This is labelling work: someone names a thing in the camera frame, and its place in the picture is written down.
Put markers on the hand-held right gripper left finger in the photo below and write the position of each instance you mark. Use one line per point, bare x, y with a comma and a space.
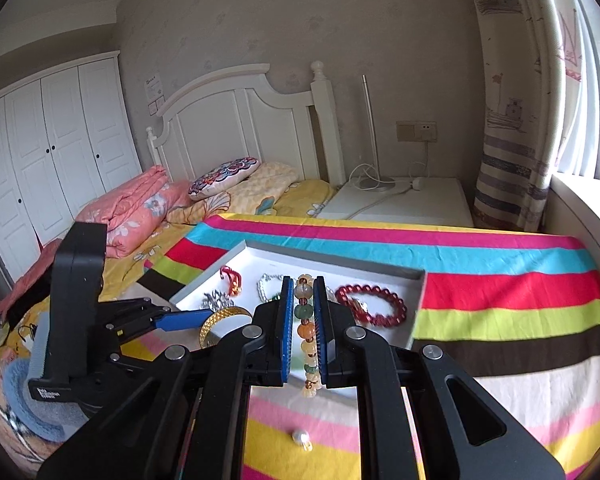
284, 340

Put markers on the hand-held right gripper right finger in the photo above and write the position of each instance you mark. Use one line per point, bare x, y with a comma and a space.
320, 330

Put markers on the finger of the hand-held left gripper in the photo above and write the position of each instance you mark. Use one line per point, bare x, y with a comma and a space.
185, 320

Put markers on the wide gold bangle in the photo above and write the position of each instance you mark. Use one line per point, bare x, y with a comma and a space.
225, 316

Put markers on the silver cardboard box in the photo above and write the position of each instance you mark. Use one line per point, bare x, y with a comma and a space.
280, 262

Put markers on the dark pink cloth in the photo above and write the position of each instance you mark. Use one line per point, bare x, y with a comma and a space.
30, 272

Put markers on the large white pearl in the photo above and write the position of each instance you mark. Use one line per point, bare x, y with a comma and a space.
298, 437

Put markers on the pink floral folded quilt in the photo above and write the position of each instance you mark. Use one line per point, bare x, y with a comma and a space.
130, 210

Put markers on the blue grey knit cloth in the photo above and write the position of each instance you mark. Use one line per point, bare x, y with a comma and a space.
35, 415

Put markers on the yellow floral bed sheet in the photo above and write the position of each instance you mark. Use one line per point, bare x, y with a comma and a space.
305, 195

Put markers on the embroidered floral pillow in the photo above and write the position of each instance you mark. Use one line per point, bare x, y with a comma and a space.
225, 177

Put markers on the yellow quilted pillow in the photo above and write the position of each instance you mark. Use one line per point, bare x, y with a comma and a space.
272, 180

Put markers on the white nightstand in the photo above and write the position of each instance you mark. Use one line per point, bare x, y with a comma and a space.
430, 200

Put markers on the white wardrobe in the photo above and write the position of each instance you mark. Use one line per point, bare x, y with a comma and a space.
55, 125

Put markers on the striped colourful blanket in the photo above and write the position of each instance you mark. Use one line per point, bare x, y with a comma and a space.
505, 280

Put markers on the white wooden headboard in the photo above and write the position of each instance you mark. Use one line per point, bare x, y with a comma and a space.
220, 120

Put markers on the patterned beige curtain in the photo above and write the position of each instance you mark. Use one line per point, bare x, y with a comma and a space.
510, 160

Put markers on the cream window sill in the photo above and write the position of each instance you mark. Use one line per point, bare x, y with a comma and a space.
590, 240

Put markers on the white sheer curtain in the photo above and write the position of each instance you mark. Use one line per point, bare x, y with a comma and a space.
585, 135

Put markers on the beige wall socket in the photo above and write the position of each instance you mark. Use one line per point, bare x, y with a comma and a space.
416, 130

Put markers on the white paper wall note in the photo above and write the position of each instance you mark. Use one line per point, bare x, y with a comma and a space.
154, 90

